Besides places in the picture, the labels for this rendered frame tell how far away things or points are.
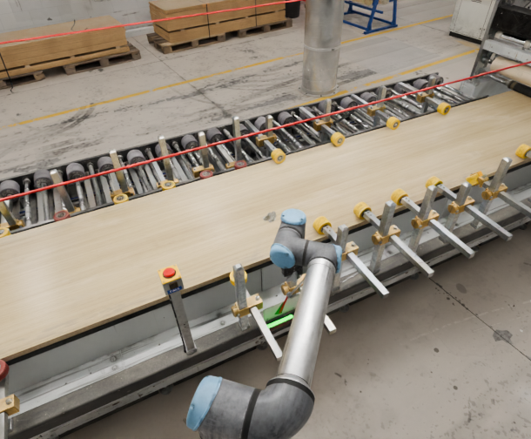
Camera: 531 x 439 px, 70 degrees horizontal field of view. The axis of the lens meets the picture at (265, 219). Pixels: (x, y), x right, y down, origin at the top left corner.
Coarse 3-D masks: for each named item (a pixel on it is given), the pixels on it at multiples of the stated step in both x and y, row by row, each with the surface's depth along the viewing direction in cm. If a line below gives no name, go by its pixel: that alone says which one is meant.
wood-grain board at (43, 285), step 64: (384, 128) 274; (448, 128) 273; (512, 128) 271; (192, 192) 222; (256, 192) 221; (320, 192) 220; (384, 192) 219; (0, 256) 188; (64, 256) 187; (128, 256) 186; (192, 256) 185; (256, 256) 185; (0, 320) 160; (64, 320) 160
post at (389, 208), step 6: (390, 204) 171; (384, 210) 175; (390, 210) 172; (384, 216) 177; (390, 216) 175; (384, 222) 178; (390, 222) 179; (384, 228) 180; (384, 234) 183; (378, 246) 189; (384, 246) 189; (378, 252) 190; (372, 258) 197; (378, 258) 194; (372, 264) 199; (378, 264) 198
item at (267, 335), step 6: (246, 294) 174; (252, 312) 167; (258, 312) 167; (258, 318) 164; (258, 324) 163; (264, 324) 162; (264, 330) 160; (264, 336) 159; (270, 336) 158; (270, 342) 156; (276, 342) 156; (270, 348) 156; (276, 348) 154; (276, 354) 152; (276, 360) 152
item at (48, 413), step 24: (504, 216) 232; (432, 240) 218; (384, 264) 206; (408, 264) 209; (336, 288) 192; (360, 288) 201; (288, 312) 184; (216, 336) 175; (240, 336) 176; (168, 360) 167; (192, 360) 170; (96, 384) 160; (120, 384) 160; (144, 384) 164; (48, 408) 153; (72, 408) 153; (96, 408) 159; (24, 432) 148
